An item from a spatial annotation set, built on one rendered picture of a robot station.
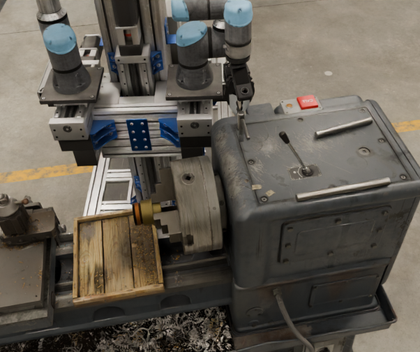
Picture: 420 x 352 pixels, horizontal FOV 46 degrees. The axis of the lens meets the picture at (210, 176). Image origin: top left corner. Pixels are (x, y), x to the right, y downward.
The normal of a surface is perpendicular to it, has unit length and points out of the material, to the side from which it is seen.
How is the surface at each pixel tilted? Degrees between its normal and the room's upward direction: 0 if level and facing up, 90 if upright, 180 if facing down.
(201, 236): 79
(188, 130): 90
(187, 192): 25
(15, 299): 0
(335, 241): 90
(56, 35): 8
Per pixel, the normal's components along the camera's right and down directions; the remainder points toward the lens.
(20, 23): -0.04, -0.69
